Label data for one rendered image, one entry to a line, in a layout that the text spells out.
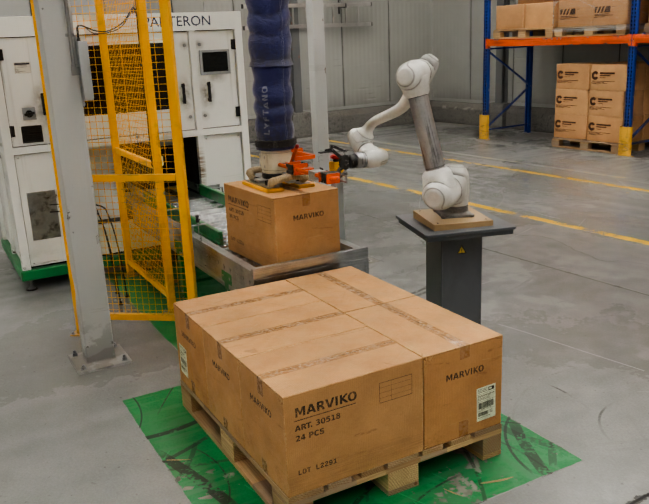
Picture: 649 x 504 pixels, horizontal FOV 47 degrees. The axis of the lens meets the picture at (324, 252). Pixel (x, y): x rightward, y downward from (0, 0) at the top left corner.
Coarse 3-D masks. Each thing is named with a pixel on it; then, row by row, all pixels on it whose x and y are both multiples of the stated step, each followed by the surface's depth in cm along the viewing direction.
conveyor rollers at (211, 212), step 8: (192, 200) 594; (200, 200) 597; (208, 200) 591; (192, 208) 567; (200, 208) 562; (208, 208) 563; (216, 208) 566; (224, 208) 560; (168, 216) 541; (200, 216) 542; (208, 216) 536; (216, 216) 538; (224, 216) 533; (216, 224) 511; (224, 224) 513; (224, 232) 488; (224, 240) 468; (224, 248) 450; (240, 256) 435; (256, 264) 420
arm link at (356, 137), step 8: (400, 104) 398; (408, 104) 396; (384, 112) 408; (392, 112) 403; (400, 112) 401; (368, 120) 419; (376, 120) 413; (384, 120) 410; (360, 128) 422; (368, 128) 418; (352, 136) 423; (360, 136) 419; (368, 136) 420; (352, 144) 423; (360, 144) 419
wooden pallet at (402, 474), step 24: (192, 408) 363; (216, 432) 344; (480, 432) 311; (240, 456) 319; (408, 456) 295; (432, 456) 301; (480, 456) 317; (264, 480) 305; (360, 480) 285; (384, 480) 295; (408, 480) 297
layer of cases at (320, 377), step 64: (192, 320) 338; (256, 320) 333; (320, 320) 330; (384, 320) 326; (448, 320) 323; (192, 384) 355; (256, 384) 280; (320, 384) 269; (384, 384) 281; (448, 384) 297; (256, 448) 292; (320, 448) 273; (384, 448) 288
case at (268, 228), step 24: (240, 192) 419; (264, 192) 404; (288, 192) 401; (312, 192) 400; (336, 192) 408; (240, 216) 425; (264, 216) 400; (288, 216) 395; (312, 216) 403; (336, 216) 411; (240, 240) 431; (264, 240) 405; (288, 240) 398; (312, 240) 406; (336, 240) 414; (264, 264) 410
